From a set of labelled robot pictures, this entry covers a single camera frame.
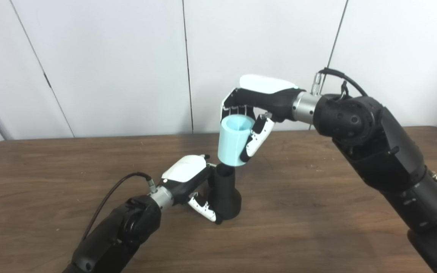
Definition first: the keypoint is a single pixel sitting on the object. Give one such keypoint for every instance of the black flared nozzle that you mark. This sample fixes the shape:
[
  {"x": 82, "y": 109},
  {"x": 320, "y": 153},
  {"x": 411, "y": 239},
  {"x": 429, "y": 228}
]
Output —
[{"x": 226, "y": 197}]

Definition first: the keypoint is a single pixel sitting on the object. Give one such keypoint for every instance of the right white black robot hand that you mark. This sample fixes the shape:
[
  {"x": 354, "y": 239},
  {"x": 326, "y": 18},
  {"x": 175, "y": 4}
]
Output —
[{"x": 268, "y": 94}]

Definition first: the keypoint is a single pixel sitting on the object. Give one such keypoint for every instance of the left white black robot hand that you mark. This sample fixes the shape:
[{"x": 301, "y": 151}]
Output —
[{"x": 184, "y": 168}]

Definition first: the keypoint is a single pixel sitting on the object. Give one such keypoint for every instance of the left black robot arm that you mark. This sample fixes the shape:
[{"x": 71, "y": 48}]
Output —
[{"x": 116, "y": 235}]

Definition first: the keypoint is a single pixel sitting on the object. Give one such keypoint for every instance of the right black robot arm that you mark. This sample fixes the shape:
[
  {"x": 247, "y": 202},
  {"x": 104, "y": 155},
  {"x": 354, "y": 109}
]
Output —
[{"x": 374, "y": 144}]

